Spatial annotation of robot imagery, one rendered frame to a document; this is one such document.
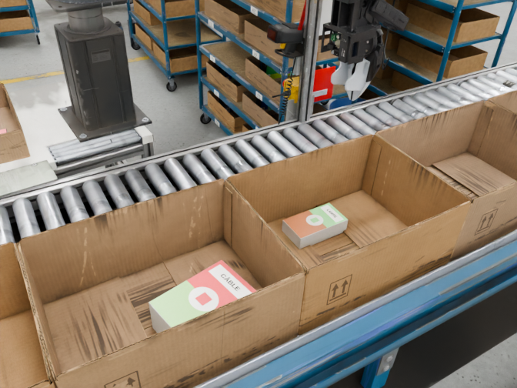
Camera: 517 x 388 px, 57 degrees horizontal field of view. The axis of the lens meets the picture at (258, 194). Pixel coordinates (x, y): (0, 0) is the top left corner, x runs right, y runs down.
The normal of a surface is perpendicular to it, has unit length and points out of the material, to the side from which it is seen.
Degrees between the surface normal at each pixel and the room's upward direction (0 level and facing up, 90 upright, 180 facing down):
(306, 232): 0
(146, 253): 89
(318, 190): 89
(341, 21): 89
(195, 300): 0
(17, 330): 0
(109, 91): 90
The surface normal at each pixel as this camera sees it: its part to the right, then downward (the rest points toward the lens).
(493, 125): -0.86, 0.29
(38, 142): 0.04, -0.79
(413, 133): 0.50, 0.54
